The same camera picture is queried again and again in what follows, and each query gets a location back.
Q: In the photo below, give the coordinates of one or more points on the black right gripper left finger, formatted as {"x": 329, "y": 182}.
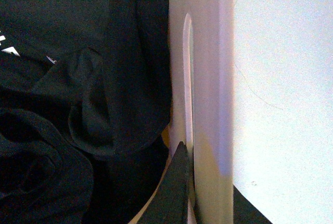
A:
{"x": 170, "y": 203}

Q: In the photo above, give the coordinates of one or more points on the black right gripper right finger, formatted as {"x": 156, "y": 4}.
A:
{"x": 212, "y": 196}

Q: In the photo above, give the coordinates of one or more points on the black printed t-shirt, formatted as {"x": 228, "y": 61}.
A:
{"x": 85, "y": 97}

